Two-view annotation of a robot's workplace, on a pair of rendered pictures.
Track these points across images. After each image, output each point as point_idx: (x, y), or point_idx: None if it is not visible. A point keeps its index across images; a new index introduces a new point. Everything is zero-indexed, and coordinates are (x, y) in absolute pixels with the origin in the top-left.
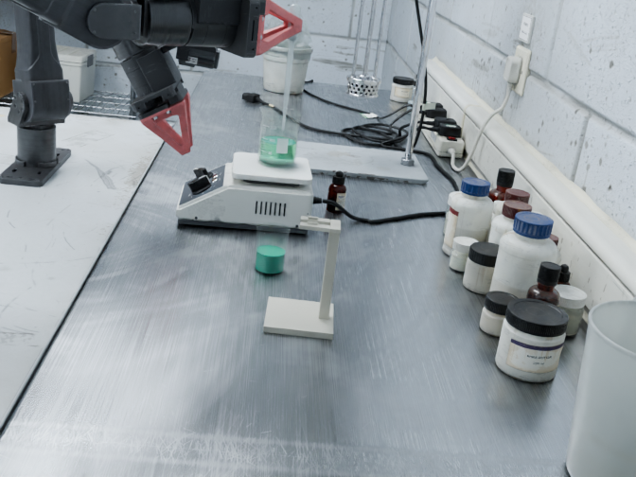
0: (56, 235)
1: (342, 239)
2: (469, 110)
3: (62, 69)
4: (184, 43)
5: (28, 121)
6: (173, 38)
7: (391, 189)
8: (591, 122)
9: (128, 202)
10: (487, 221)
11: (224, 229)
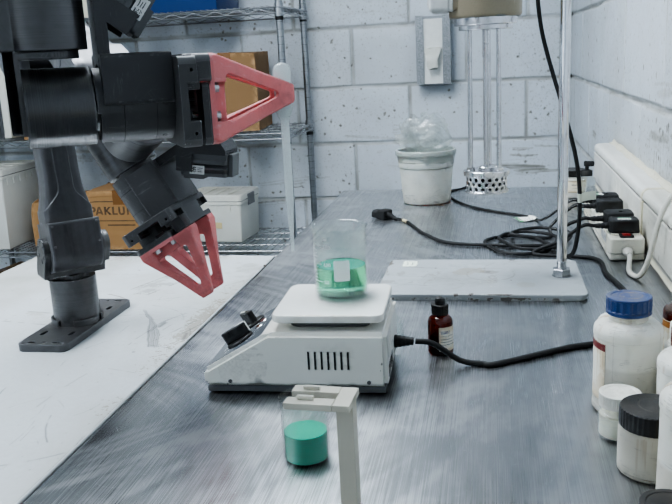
0: (38, 420)
1: (437, 398)
2: (647, 195)
3: (223, 210)
4: (94, 138)
5: (53, 272)
6: (72, 132)
7: (532, 313)
8: None
9: (162, 363)
10: (655, 357)
11: (271, 394)
